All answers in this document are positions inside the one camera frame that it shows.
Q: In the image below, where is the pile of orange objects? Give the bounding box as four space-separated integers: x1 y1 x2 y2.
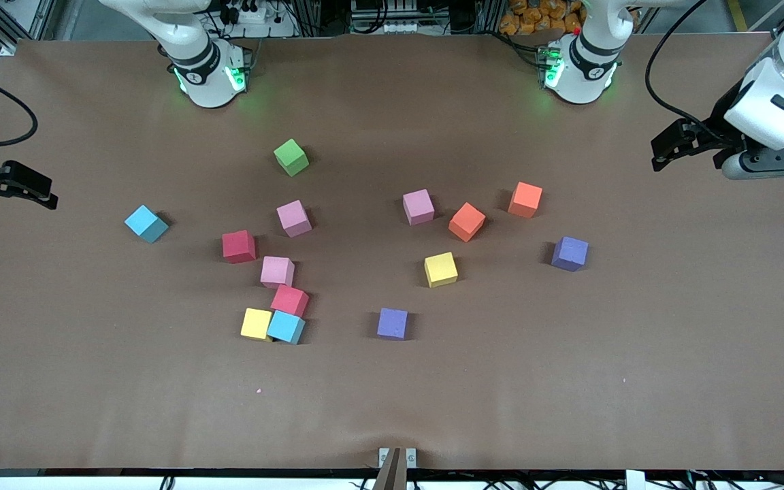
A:
499 0 585 36

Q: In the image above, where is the silver metal bracket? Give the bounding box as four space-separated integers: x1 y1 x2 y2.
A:
378 447 418 490

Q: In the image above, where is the cyan foam block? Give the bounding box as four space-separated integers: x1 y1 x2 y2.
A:
267 311 306 346
125 205 170 244

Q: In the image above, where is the green foam block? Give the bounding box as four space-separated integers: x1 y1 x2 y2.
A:
273 138 310 178

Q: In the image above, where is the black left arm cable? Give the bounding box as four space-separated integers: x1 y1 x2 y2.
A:
644 0 740 144

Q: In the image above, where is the orange foam block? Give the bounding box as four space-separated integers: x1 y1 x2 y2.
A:
508 182 544 219
448 202 487 243

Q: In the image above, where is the pink foam block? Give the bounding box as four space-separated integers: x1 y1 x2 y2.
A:
276 200 313 238
260 256 295 289
402 189 436 226

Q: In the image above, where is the brown table cover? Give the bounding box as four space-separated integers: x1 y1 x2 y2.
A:
0 34 784 472

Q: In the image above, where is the red foam block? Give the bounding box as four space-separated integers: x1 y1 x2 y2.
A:
222 229 257 264
270 284 310 319

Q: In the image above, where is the white equipment rack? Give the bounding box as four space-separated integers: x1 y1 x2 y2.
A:
350 0 428 35

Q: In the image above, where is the yellow foam block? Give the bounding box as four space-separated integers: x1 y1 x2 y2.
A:
424 252 459 289
240 308 274 342

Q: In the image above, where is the aluminium frame profile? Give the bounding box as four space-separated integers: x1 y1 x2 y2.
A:
0 0 59 56

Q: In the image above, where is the white power strip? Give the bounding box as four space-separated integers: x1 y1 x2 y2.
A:
220 0 297 38

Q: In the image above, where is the purple foam block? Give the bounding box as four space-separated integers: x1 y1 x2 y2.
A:
551 236 589 272
376 308 410 340

